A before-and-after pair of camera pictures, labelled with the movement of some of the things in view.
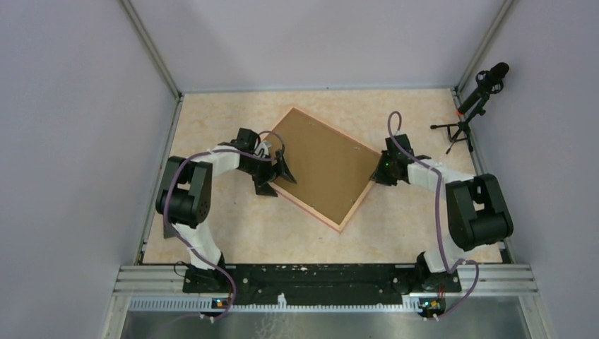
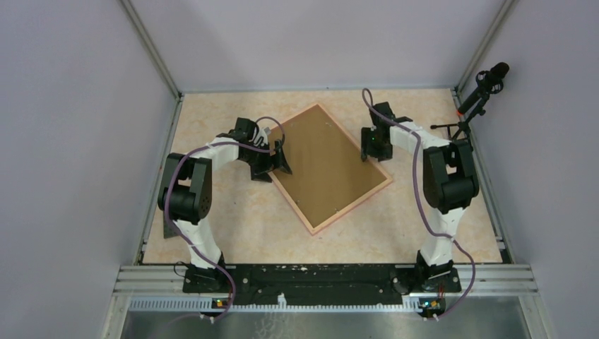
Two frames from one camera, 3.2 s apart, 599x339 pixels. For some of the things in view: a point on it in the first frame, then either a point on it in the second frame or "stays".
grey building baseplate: (169, 231) stays
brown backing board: (331, 171) stays
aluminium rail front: (475, 280) stays
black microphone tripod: (460, 131) stays
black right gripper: (378, 176) -> (366, 150)
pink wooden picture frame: (333, 172) -> (313, 232)
